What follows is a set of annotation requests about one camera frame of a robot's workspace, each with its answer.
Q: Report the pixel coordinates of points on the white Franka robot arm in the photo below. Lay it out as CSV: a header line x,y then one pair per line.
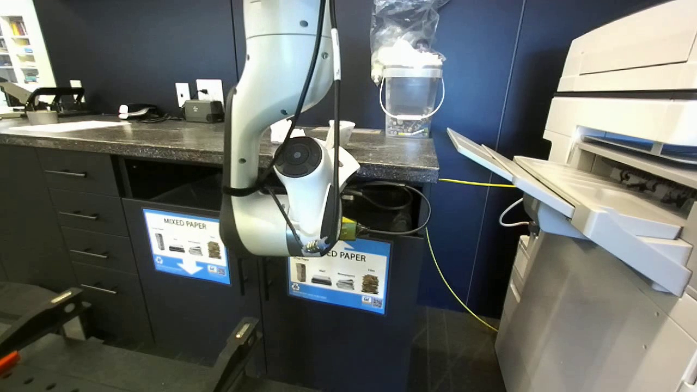
x,y
275,72

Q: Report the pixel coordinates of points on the black bin liner bag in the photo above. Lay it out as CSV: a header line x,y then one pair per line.
x,y
387,210
182,194

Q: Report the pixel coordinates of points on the blue label with up arrow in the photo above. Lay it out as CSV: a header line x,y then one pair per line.
x,y
361,291

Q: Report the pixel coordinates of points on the black box device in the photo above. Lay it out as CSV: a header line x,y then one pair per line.
x,y
202,111

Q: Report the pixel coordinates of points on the clear plastic bag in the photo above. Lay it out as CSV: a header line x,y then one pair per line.
x,y
403,34

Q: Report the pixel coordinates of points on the blue label with down arrow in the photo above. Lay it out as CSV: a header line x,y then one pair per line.
x,y
182,248

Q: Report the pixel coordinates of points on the dark cabinet with counter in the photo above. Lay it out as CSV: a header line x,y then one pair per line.
x,y
182,328

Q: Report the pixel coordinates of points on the grey printer side tray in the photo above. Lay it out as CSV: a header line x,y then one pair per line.
x,y
579,196

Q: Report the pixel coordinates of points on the large white office printer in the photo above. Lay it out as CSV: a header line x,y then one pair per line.
x,y
602,319

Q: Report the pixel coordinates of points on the flat white paper sheet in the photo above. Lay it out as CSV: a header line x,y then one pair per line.
x,y
57,127

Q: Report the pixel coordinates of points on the black hole punch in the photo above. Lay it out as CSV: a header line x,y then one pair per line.
x,y
57,99

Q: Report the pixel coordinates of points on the black metal stand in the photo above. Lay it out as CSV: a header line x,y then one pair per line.
x,y
87,362

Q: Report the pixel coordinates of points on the white bookshelf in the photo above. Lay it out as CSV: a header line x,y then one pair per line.
x,y
21,50

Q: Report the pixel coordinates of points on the wide white wall outlet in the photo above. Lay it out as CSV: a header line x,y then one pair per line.
x,y
209,91

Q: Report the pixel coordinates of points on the small white wall plate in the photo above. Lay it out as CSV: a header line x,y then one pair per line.
x,y
182,94

